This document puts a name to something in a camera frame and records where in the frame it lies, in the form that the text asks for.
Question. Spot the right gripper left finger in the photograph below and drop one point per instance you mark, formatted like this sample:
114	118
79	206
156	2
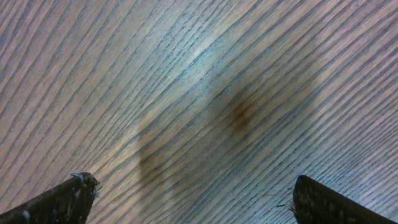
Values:
67	203

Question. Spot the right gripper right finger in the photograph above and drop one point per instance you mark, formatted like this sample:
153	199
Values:
314	203

